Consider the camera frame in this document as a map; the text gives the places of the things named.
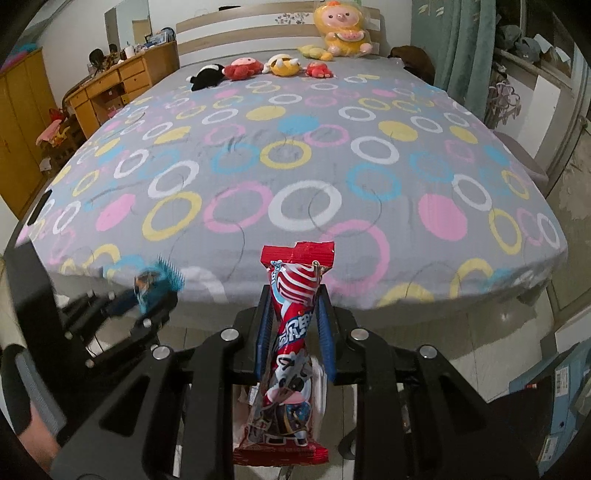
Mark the white red-printed plastic bag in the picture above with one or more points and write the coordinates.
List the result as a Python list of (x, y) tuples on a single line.
[(242, 415)]

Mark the black flat object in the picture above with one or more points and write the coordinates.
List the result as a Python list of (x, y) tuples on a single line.
[(40, 210)]

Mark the large yellow plush doll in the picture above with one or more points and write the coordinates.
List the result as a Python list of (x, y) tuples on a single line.
[(341, 27)]

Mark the grey clothes pile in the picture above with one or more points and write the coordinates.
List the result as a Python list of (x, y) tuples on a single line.
[(517, 34)]

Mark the pink and red clothes pile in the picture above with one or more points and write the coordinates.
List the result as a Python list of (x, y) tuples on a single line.
[(55, 129)]

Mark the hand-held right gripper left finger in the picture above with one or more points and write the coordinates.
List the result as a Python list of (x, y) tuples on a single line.
[(264, 337)]

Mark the person's left forearm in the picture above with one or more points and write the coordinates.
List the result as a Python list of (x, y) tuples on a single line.
[(32, 438)]

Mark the grey circle-print blanket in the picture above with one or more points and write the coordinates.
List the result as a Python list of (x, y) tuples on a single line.
[(300, 152)]

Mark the yellow and white plush toy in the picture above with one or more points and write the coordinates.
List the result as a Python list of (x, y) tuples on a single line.
[(281, 65)]

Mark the striped wooden headboard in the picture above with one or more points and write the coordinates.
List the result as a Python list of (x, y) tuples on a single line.
[(240, 41)]

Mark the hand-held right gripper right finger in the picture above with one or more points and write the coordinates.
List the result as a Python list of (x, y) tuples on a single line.
[(324, 337)]

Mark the wooden desk with drawers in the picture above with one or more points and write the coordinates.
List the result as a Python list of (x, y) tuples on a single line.
[(129, 78)]

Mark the blue cardboard box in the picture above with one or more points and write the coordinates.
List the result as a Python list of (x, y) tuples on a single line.
[(563, 392)]

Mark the wall mirror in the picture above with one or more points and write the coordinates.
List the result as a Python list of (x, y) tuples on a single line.
[(127, 23)]

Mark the pink clothes hangers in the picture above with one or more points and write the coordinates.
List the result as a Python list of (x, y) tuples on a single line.
[(504, 101)]

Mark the small red plush toy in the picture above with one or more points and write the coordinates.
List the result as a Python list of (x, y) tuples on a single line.
[(318, 69)]

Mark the yellow-green plush toy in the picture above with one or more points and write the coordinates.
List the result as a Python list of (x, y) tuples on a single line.
[(314, 51)]

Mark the blue snack wrapper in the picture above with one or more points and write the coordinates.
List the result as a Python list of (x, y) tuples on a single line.
[(159, 281)]

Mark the green patterned curtain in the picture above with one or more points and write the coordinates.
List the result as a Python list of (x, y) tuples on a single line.
[(461, 46)]

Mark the clutter of desk items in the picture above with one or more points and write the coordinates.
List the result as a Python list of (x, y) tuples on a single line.
[(129, 50)]

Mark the red snack wrapper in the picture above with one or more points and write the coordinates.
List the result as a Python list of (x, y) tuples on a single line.
[(295, 323)]

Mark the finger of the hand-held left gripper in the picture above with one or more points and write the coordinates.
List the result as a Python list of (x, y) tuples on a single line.
[(154, 323), (117, 305)]

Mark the black and white plush toy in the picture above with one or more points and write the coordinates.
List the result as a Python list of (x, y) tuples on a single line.
[(205, 77)]

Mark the brown fabric object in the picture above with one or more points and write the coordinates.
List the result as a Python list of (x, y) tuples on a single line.
[(415, 62)]

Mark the red round plush toy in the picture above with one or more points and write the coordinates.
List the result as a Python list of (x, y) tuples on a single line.
[(242, 68)]

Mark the yellow wooden wardrobe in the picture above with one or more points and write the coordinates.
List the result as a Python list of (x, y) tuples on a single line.
[(21, 138)]

